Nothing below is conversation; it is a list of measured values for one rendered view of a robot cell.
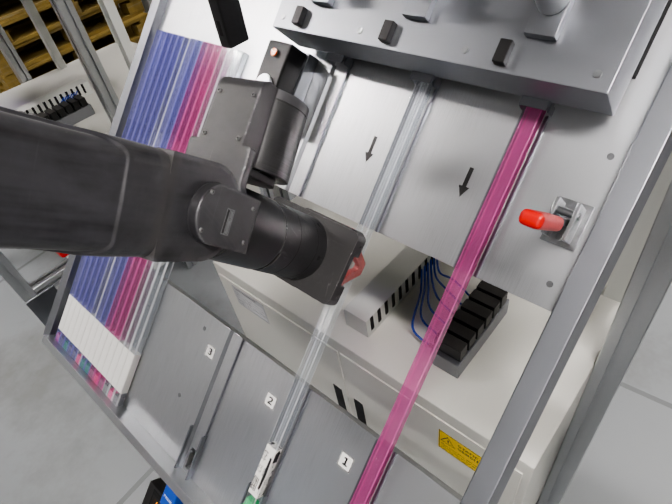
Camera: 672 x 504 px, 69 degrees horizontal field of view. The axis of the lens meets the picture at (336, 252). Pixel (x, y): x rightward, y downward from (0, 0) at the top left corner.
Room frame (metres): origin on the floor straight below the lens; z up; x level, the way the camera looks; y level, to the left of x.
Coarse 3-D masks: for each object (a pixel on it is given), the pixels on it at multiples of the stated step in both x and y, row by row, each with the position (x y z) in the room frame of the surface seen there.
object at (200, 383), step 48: (192, 336) 0.40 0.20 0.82; (240, 336) 0.37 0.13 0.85; (144, 384) 0.39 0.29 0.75; (192, 384) 0.36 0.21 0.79; (240, 384) 0.32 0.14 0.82; (288, 384) 0.30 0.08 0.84; (192, 432) 0.31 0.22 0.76; (240, 432) 0.28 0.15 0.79; (336, 432) 0.23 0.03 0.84; (240, 480) 0.24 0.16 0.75; (288, 480) 0.22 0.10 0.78; (336, 480) 0.20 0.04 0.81; (384, 480) 0.18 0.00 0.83; (432, 480) 0.17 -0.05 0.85
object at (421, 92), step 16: (416, 96) 0.43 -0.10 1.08; (416, 112) 0.42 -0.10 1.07; (400, 128) 0.42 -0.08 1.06; (400, 144) 0.41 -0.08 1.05; (384, 160) 0.40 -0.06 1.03; (400, 160) 0.40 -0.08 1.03; (384, 176) 0.39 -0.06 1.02; (384, 192) 0.38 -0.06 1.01; (368, 208) 0.38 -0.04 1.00; (368, 224) 0.37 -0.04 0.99; (368, 240) 0.36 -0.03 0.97; (336, 304) 0.32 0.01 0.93; (320, 320) 0.32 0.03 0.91; (320, 336) 0.31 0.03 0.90; (320, 352) 0.30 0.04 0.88; (304, 368) 0.29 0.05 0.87; (304, 384) 0.28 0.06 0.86; (288, 400) 0.27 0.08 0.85; (288, 416) 0.26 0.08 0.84; (272, 432) 0.26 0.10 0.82; (288, 432) 0.25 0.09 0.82
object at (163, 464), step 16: (48, 336) 0.54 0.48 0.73; (64, 352) 0.50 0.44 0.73; (80, 368) 0.46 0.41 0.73; (80, 384) 0.43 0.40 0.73; (96, 400) 0.40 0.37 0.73; (112, 416) 0.37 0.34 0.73; (128, 416) 0.37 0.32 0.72; (128, 432) 0.34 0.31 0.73; (144, 432) 0.34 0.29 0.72; (144, 448) 0.31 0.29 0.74; (160, 448) 0.31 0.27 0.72; (160, 464) 0.29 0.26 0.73; (176, 480) 0.26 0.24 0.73; (192, 480) 0.27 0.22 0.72; (192, 496) 0.24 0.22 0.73
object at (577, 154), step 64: (192, 0) 0.77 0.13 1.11; (256, 0) 0.68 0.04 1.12; (256, 64) 0.61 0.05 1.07; (320, 64) 0.55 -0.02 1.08; (320, 128) 0.49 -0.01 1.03; (384, 128) 0.44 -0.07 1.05; (448, 128) 0.40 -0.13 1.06; (512, 128) 0.36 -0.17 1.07; (576, 128) 0.33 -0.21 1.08; (320, 192) 0.43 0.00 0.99; (448, 192) 0.35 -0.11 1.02; (512, 192) 0.32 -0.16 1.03; (576, 192) 0.29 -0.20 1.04; (448, 256) 0.31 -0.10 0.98; (512, 256) 0.28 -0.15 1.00; (576, 256) 0.26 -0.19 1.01
